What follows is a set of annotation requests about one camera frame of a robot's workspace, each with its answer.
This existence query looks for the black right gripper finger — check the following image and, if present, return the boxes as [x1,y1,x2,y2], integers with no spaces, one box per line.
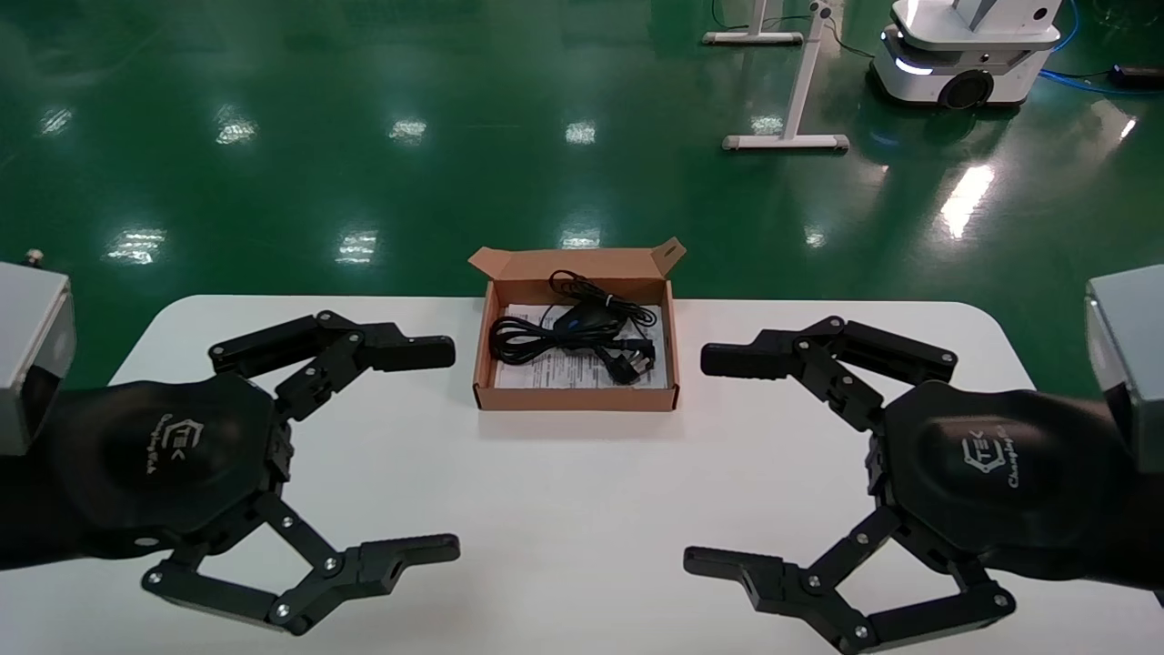
[683,505,1018,655]
[699,315,959,432]

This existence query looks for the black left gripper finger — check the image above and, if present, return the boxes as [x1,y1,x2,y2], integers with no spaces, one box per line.
[208,310,457,422]
[141,491,462,637]

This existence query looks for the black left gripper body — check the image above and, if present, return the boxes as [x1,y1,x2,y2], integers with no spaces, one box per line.
[44,372,297,559]

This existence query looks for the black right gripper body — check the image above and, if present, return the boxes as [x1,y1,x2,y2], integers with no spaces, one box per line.
[864,379,1121,580]

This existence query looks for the black power cable with plug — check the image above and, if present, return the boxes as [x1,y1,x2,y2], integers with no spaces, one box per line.
[488,313,658,388]

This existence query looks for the black wired computer mouse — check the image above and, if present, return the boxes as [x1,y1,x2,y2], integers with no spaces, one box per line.
[547,269,658,339]

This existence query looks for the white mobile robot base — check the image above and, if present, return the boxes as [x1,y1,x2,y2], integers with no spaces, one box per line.
[869,0,1064,111]

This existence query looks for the brown cardboard box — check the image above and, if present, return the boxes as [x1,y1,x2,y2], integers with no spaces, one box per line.
[467,237,688,413]

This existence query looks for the printed white instruction sheet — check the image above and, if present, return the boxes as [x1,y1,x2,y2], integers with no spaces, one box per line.
[494,305,670,391]

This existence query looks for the white T-shaped table leg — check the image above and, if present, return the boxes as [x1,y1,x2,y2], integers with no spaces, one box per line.
[722,0,850,153]
[701,0,807,47]

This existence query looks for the black power adapter brick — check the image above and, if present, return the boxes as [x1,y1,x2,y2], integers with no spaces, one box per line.
[1109,63,1164,91]

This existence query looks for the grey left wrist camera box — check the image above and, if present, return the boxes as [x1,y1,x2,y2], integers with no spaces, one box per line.
[0,249,77,458]

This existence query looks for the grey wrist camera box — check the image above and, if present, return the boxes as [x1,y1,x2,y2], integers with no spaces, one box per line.
[1084,264,1164,475]
[0,249,77,458]

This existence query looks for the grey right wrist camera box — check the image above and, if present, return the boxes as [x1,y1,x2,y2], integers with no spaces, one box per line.
[1084,264,1164,475]

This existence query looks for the blue floor cable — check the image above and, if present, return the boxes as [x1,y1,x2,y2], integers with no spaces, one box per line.
[1037,0,1164,97]

